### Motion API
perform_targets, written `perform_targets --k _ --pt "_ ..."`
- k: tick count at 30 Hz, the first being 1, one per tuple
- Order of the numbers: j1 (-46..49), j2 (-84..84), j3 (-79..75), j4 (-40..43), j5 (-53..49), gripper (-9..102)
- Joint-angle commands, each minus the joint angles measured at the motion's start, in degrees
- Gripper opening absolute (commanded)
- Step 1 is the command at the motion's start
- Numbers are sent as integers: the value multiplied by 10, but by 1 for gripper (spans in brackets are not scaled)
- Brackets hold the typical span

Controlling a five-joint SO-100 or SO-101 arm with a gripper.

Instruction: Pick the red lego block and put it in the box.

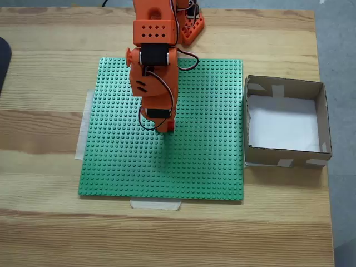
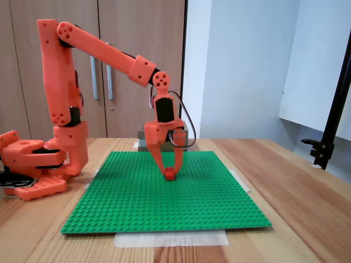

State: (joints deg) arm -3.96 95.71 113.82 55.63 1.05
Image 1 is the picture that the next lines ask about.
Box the green lego baseplate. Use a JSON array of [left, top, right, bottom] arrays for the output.
[[77, 57, 245, 205]]

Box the gripper motor cable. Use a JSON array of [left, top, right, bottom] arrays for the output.
[[138, 48, 200, 131]]

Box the short masking tape strip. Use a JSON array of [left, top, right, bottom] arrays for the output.
[[130, 199, 183, 211]]

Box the long masking tape strip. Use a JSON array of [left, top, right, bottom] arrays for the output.
[[74, 88, 95, 161]]

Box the white paper sheet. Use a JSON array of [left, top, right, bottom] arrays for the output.
[[246, 94, 320, 153]]

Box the black rounded pad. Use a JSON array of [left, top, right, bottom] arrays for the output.
[[0, 36, 13, 95]]

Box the cable bundle at arm base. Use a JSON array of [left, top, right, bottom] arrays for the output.
[[183, 0, 201, 28]]

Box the brown cardboard box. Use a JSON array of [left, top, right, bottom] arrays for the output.
[[243, 74, 333, 170]]

